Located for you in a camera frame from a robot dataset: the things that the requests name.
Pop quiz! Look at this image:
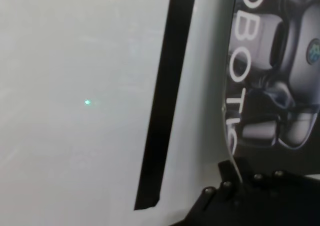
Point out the black robot print poster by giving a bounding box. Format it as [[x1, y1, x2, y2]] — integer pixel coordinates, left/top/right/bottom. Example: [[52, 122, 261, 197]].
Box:
[[221, 0, 320, 185]]

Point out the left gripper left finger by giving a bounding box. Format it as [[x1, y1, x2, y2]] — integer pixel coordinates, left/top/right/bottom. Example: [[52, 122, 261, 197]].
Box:
[[217, 159, 241, 188]]

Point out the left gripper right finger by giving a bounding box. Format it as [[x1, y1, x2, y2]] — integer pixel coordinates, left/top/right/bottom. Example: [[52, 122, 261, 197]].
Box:
[[235, 156, 255, 186]]

